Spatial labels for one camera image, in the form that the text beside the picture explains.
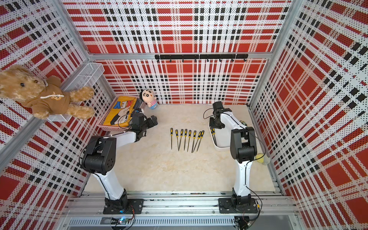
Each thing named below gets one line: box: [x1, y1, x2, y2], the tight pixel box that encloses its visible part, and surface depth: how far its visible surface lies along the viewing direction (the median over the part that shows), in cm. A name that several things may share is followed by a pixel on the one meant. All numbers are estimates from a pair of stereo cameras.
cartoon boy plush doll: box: [139, 88, 158, 110], surface depth 113 cm
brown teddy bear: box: [0, 64, 95, 120], surface depth 54 cm
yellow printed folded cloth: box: [103, 95, 138, 127], surface depth 109 cm
